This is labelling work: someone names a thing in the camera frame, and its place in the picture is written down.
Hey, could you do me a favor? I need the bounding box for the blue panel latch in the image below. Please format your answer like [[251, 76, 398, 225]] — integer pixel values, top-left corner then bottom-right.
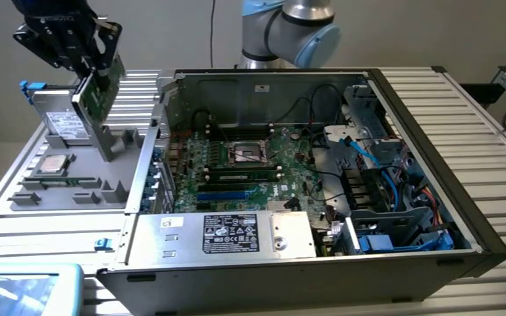
[[92, 238, 113, 253]]

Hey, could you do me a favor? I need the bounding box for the blue expansion slot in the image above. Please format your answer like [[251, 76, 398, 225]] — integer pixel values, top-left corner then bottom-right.
[[196, 192, 248, 202]]

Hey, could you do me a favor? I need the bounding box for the black open PC case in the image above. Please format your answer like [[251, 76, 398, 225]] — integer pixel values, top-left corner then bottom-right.
[[96, 68, 506, 316]]

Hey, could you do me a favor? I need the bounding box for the blue data wire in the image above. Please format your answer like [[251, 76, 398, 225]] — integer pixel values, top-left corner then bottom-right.
[[343, 137, 379, 167]]

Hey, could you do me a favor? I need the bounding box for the silver hard disk blue carrier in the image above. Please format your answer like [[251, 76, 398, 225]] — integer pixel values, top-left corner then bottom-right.
[[19, 80, 92, 140]]

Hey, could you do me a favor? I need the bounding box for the black expansion slot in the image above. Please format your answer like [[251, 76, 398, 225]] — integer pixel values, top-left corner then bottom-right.
[[202, 183, 255, 194]]

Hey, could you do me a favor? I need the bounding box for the silver chipset heatsink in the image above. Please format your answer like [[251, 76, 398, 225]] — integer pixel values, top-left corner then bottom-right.
[[268, 198, 302, 212]]

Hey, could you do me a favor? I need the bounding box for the black internal case wire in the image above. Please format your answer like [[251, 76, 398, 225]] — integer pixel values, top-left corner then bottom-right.
[[278, 83, 347, 123]]

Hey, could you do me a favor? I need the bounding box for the green motherboard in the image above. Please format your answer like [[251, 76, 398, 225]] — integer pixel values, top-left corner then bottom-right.
[[168, 126, 330, 231]]

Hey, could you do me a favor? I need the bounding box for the red and orange wire bundle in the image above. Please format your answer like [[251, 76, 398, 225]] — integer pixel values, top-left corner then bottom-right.
[[421, 186, 446, 232]]

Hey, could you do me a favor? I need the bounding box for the green RAM stick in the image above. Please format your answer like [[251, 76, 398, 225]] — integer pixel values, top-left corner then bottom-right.
[[23, 177, 99, 186]]

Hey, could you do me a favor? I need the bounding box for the silver CPU chip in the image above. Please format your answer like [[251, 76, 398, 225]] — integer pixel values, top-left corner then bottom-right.
[[40, 153, 76, 174]]

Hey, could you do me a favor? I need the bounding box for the silver case side panel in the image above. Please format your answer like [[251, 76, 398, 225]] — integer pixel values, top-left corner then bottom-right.
[[0, 121, 140, 265]]

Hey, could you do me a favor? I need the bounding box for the thin black wall cable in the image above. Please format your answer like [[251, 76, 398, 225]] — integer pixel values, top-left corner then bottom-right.
[[210, 0, 218, 69]]

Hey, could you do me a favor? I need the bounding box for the black RAM stick with label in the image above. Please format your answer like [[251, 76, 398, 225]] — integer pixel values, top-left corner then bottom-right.
[[203, 167, 282, 184]]

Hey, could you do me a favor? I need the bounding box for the blue drive tray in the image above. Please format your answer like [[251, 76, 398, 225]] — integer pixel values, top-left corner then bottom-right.
[[357, 229, 457, 255]]

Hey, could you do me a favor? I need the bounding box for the silver drive cage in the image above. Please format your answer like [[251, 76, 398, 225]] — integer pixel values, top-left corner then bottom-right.
[[322, 84, 409, 172]]

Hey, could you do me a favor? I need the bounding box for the silver power supply unit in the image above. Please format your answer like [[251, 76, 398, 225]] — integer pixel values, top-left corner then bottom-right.
[[124, 211, 318, 268]]

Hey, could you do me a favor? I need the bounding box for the CPU socket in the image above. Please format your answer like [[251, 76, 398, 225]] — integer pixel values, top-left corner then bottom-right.
[[223, 139, 274, 166]]

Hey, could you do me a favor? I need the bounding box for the green graphics card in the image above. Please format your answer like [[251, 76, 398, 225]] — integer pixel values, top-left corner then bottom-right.
[[71, 54, 127, 162]]

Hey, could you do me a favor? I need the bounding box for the grey parts rack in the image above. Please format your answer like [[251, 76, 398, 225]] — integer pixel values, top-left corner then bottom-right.
[[9, 126, 143, 212]]

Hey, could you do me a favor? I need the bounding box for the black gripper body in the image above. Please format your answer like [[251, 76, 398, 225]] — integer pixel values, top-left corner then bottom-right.
[[23, 5, 105, 61]]

